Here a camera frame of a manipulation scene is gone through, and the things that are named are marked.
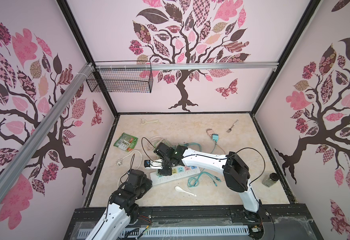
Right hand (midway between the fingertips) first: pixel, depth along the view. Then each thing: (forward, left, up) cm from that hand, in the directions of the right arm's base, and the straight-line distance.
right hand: (158, 166), depth 83 cm
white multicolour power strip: (-2, -11, -5) cm, 12 cm away
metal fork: (+32, -50, -9) cm, 60 cm away
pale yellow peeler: (+41, +11, -7) cm, 43 cm away
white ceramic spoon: (-10, -12, -7) cm, 17 cm away
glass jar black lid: (-9, -61, +1) cm, 62 cm away
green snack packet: (+22, +25, -7) cm, 34 cm away
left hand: (-8, +4, -6) cm, 11 cm away
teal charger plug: (+25, -38, -7) cm, 46 cm away
